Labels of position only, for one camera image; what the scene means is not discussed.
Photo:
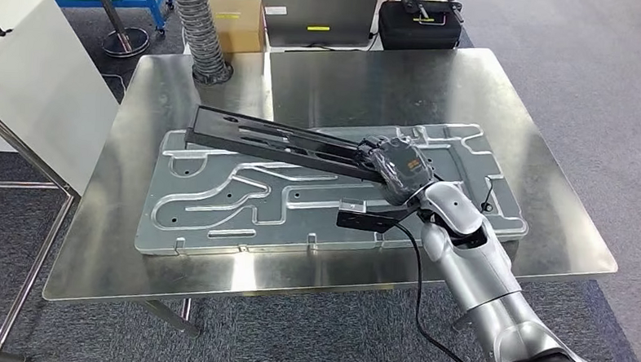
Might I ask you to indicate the cardboard box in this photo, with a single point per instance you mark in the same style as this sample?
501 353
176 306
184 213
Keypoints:
238 22

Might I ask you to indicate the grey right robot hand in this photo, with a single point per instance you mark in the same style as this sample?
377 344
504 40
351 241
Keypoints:
399 167

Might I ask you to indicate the black carrying case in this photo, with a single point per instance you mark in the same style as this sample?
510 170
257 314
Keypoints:
419 32

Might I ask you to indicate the black plastic frame part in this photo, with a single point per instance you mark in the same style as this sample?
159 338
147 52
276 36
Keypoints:
279 143

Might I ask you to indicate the metal clamp tool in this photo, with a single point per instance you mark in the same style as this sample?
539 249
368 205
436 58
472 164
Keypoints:
428 2

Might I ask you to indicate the chrome pole stand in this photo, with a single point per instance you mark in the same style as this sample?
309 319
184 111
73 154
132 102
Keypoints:
121 36

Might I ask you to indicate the small stainless steel table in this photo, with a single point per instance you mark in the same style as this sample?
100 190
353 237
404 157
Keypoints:
6 187

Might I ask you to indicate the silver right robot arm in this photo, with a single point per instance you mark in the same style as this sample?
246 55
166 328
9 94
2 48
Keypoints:
489 279

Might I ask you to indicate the stainless steel workbench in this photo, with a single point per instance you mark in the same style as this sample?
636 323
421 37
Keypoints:
330 93

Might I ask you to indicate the white cabinet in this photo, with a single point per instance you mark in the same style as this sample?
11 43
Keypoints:
38 81

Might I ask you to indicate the grey laptop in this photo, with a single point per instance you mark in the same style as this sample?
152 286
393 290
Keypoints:
322 15

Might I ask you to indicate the large stamped metal plate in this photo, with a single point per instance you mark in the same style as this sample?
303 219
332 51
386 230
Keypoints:
233 208

